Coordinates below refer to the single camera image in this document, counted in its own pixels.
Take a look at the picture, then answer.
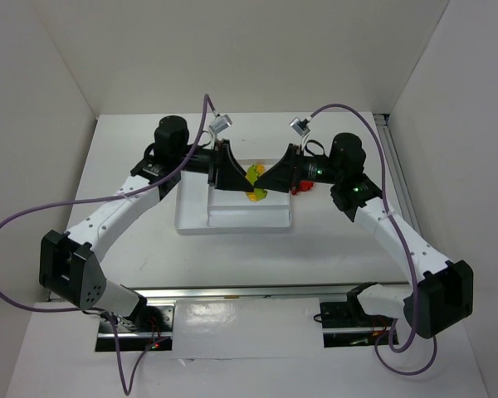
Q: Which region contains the red lego piece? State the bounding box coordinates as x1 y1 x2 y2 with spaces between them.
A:
290 181 315 196

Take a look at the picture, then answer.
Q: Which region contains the green yellow lego stack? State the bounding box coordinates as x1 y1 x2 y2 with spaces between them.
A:
246 163 266 187

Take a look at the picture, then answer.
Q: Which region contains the yellow long lego brick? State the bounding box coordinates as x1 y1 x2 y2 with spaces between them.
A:
246 188 268 202

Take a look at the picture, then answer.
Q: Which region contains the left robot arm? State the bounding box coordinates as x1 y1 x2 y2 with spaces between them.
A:
39 114 253 330

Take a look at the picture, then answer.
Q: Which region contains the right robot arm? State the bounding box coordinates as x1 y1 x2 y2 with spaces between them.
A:
255 133 474 339

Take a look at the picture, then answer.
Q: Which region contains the white divided tray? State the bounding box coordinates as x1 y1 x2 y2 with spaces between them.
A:
174 172 293 235

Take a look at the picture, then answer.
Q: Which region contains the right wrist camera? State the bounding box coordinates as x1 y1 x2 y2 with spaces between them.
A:
290 117 310 137

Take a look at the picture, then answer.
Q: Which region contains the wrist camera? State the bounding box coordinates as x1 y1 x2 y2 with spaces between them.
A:
290 117 310 137
208 114 232 134

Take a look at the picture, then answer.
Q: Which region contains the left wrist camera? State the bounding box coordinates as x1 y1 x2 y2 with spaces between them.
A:
208 114 232 134

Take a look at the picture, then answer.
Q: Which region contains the aluminium side rail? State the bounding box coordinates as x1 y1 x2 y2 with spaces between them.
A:
373 114 421 234

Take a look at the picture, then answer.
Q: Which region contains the aluminium front rail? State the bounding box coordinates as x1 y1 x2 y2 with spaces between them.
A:
47 281 412 303

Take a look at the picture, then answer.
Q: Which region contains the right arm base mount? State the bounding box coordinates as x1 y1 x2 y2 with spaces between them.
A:
313 302 393 348

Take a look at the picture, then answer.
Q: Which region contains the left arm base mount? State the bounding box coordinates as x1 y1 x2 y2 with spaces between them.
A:
95 302 175 352

